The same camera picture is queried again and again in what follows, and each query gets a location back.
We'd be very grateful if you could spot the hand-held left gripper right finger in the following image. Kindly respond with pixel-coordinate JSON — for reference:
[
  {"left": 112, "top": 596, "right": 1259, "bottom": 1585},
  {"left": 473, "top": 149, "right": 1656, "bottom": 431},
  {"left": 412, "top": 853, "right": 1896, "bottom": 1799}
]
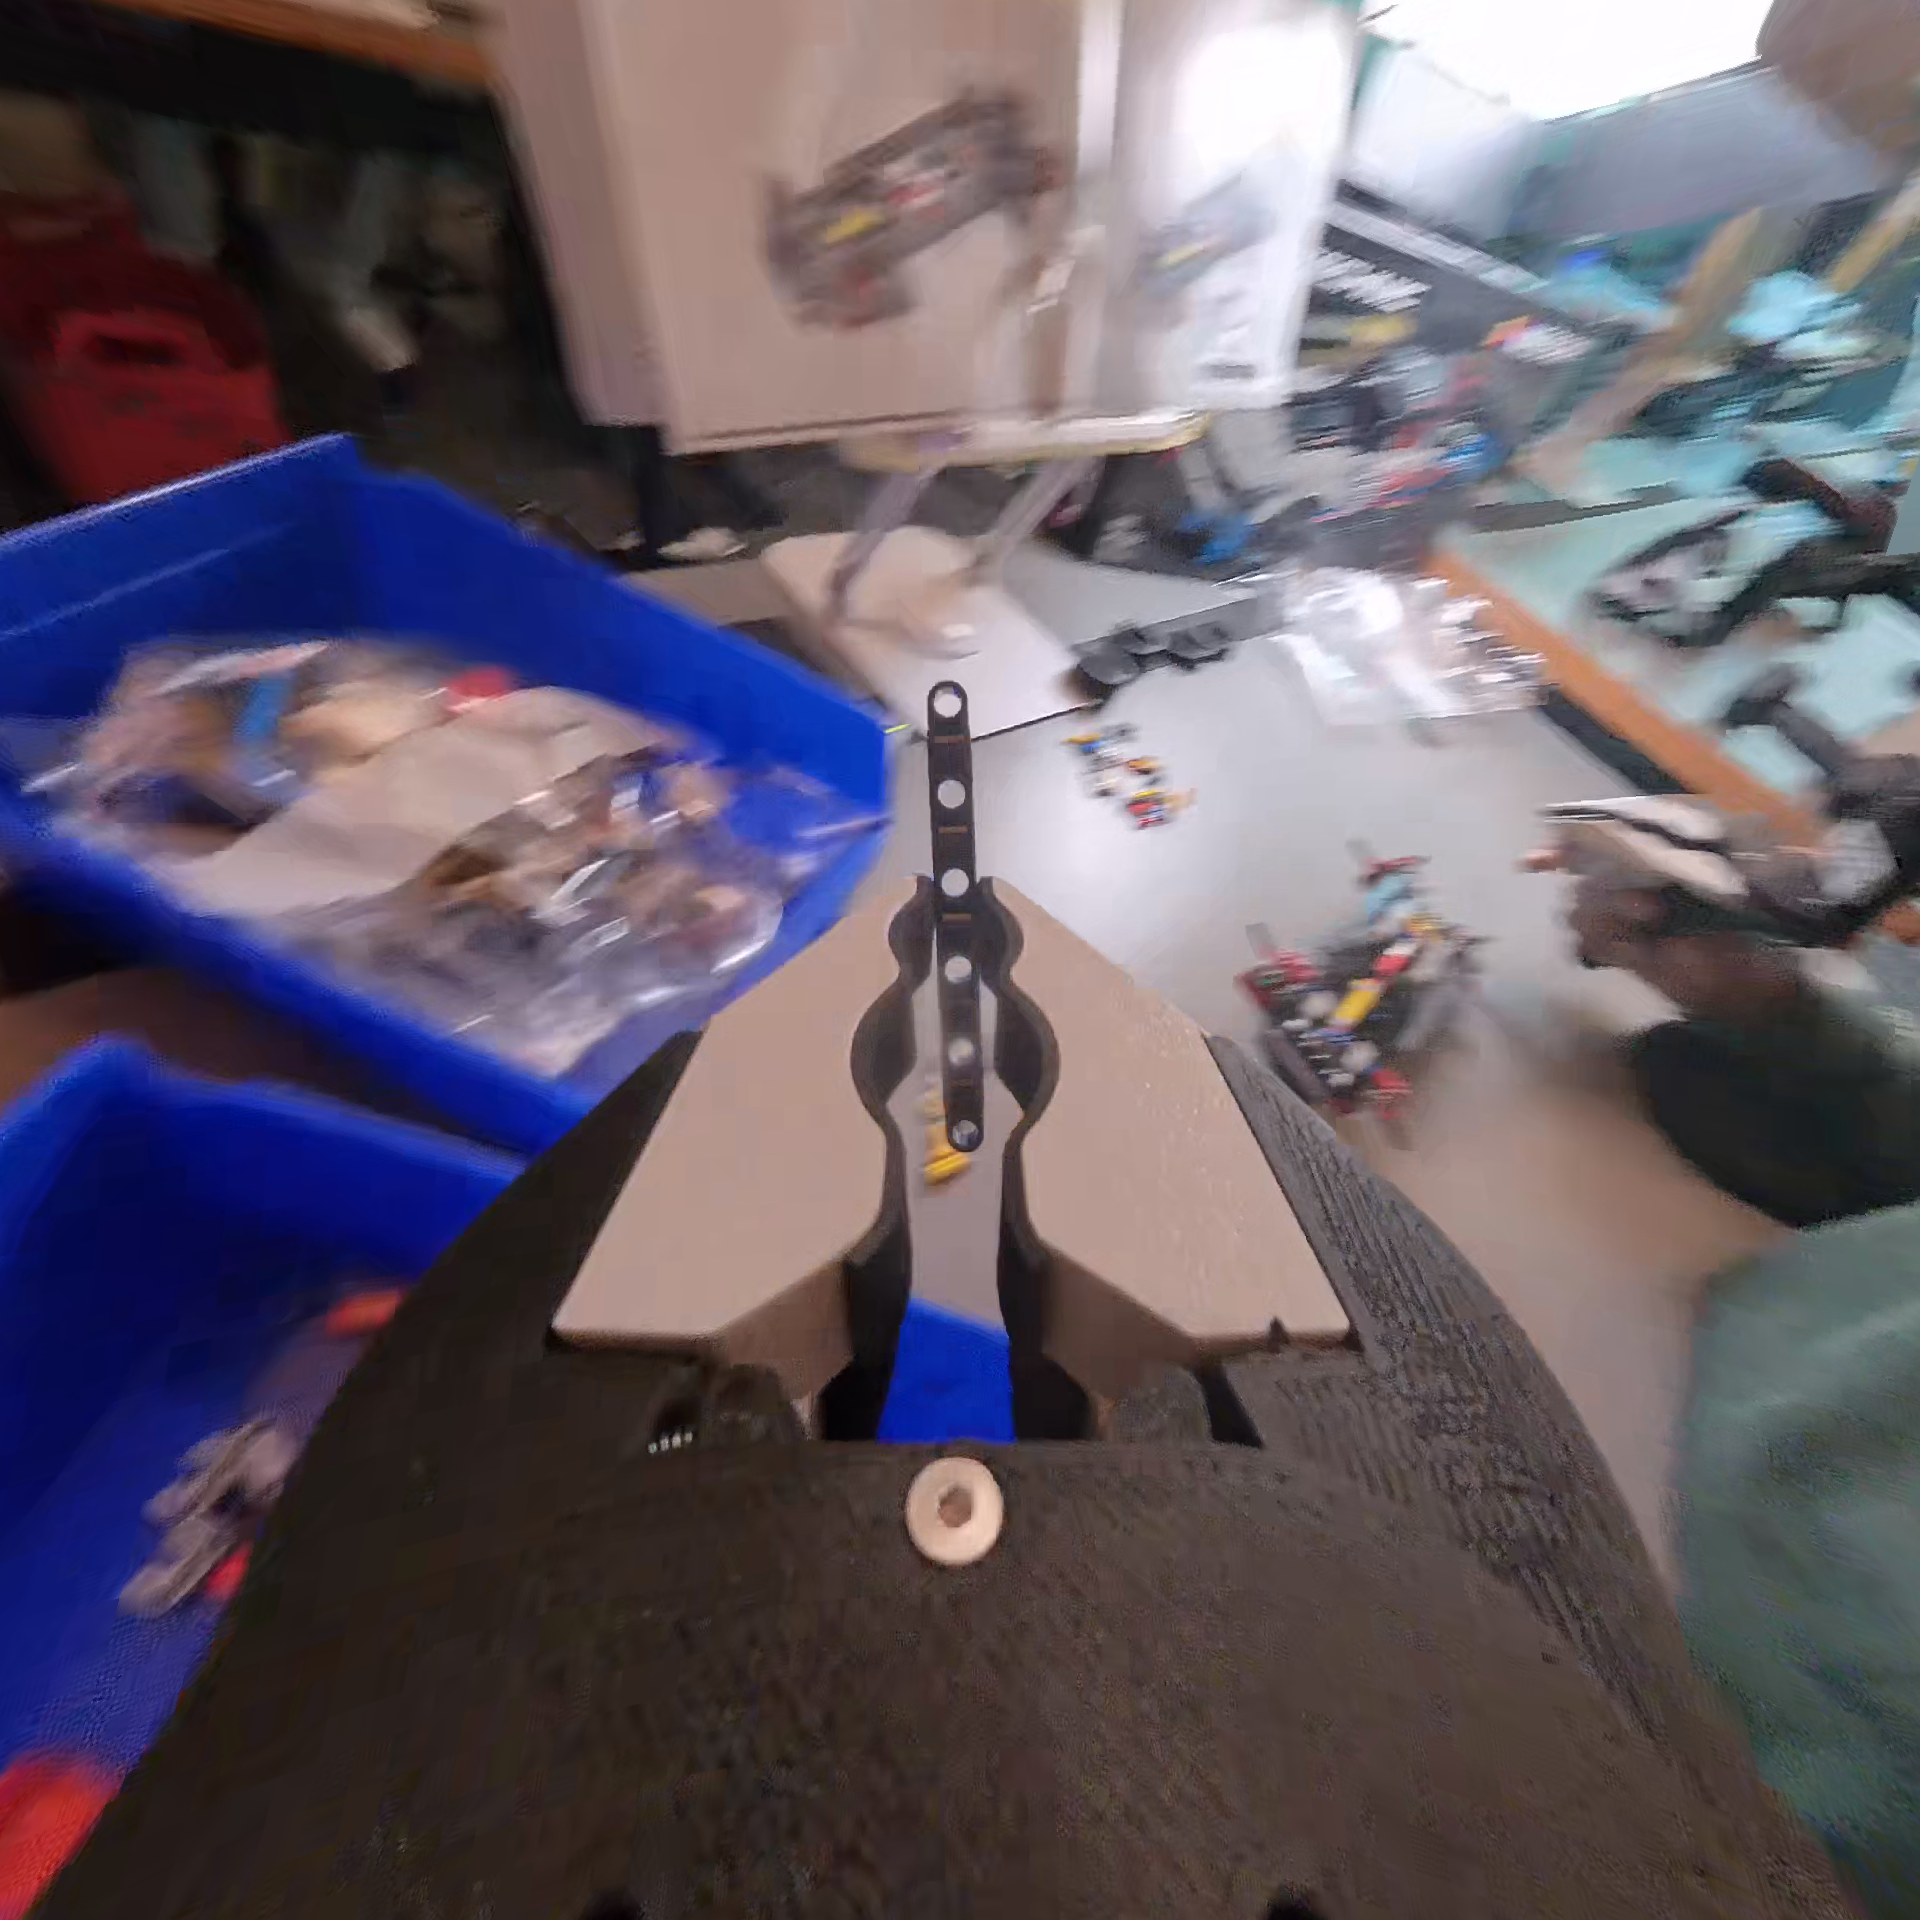
[{"left": 984, "top": 877, "right": 1354, "bottom": 1419}]

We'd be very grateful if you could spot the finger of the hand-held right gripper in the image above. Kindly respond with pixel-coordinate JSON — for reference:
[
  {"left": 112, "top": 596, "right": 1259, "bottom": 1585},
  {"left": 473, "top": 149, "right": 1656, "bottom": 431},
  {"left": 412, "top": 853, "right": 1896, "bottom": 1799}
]
[{"left": 1536, "top": 798, "right": 1759, "bottom": 903}]

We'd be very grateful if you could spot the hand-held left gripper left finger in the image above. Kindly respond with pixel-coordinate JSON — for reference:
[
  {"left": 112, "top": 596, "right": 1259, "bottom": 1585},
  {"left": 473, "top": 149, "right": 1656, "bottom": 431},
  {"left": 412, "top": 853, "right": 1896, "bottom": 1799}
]
[{"left": 552, "top": 877, "right": 933, "bottom": 1404}]

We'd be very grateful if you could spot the lego car chassis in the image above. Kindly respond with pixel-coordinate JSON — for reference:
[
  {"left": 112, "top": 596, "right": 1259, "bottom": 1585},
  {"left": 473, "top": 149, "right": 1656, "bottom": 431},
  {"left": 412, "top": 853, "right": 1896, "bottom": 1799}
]
[{"left": 1234, "top": 853, "right": 1491, "bottom": 1124}]

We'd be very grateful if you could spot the black lego liftarm beam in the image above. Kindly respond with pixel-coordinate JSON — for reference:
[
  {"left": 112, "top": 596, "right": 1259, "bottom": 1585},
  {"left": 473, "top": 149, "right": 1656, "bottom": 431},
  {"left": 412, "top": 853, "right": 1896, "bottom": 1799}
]
[{"left": 927, "top": 678, "right": 994, "bottom": 1153}]

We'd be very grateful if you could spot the person's right forearm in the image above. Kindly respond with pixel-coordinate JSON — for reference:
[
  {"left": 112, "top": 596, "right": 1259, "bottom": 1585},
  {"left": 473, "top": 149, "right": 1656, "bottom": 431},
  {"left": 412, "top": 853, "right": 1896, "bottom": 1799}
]
[{"left": 1624, "top": 1001, "right": 1920, "bottom": 1229}]

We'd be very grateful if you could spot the pile of loose lego pieces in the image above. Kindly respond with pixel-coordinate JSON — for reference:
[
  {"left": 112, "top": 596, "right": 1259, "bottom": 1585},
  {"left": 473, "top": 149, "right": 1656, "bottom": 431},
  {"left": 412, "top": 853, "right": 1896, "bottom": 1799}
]
[{"left": 1066, "top": 725, "right": 1201, "bottom": 835}]

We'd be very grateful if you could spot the plastic bag of lego parts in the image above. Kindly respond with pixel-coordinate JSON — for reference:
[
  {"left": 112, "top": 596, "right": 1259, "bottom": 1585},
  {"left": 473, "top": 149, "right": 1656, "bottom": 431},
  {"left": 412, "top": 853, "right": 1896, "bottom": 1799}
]
[{"left": 18, "top": 632, "right": 888, "bottom": 1079}]

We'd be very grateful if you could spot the lego set box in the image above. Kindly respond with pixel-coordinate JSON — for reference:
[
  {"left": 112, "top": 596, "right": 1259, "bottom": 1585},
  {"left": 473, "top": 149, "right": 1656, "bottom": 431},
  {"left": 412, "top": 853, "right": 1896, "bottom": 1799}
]
[{"left": 1304, "top": 191, "right": 1595, "bottom": 455}]

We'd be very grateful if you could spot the person's right hand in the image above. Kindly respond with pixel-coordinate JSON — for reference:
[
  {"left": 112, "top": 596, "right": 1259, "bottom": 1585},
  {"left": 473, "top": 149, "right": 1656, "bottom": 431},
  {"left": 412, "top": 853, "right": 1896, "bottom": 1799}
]
[{"left": 1556, "top": 877, "right": 1859, "bottom": 1023}]

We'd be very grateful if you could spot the wooden edged desk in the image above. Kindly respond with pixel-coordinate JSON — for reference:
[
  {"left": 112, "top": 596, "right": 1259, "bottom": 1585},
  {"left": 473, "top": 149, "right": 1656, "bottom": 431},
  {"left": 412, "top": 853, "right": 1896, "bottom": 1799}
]
[{"left": 1431, "top": 487, "right": 1920, "bottom": 845}]

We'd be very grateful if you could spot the clear empty plastic bag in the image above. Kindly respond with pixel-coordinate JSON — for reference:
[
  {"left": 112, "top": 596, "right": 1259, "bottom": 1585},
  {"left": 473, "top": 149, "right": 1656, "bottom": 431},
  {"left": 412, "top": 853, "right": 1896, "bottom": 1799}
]
[{"left": 1271, "top": 567, "right": 1551, "bottom": 731}]

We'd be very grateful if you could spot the person's green sweatshirt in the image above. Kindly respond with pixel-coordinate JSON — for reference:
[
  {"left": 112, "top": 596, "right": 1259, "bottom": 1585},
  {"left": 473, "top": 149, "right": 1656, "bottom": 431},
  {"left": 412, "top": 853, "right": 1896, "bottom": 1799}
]
[{"left": 1669, "top": 1205, "right": 1920, "bottom": 1911}]

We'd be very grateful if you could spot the blue storage bin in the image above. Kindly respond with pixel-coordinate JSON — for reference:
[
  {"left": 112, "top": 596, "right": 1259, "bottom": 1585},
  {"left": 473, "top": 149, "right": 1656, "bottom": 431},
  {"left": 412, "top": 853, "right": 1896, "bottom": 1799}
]
[
  {"left": 0, "top": 1036, "right": 1021, "bottom": 1788},
  {"left": 0, "top": 431, "right": 896, "bottom": 1157}
]

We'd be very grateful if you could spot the red storage bin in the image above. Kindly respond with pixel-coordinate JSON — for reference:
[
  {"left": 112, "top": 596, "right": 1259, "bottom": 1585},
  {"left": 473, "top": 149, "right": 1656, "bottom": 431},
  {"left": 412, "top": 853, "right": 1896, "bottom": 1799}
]
[{"left": 0, "top": 1750, "right": 125, "bottom": 1912}]

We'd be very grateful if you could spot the open instruction booklet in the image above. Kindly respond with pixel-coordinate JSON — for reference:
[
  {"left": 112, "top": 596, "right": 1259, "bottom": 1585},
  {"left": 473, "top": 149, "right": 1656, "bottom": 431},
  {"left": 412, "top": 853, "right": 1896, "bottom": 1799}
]
[{"left": 496, "top": 0, "right": 1361, "bottom": 453}]

